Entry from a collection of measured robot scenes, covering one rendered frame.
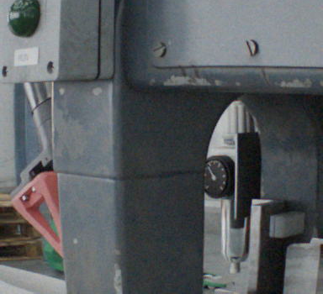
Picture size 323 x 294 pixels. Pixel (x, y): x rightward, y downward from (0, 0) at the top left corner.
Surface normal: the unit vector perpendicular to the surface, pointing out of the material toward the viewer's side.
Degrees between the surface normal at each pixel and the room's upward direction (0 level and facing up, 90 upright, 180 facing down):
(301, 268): 90
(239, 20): 90
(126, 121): 90
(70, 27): 90
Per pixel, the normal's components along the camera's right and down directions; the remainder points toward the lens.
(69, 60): 0.66, 0.03
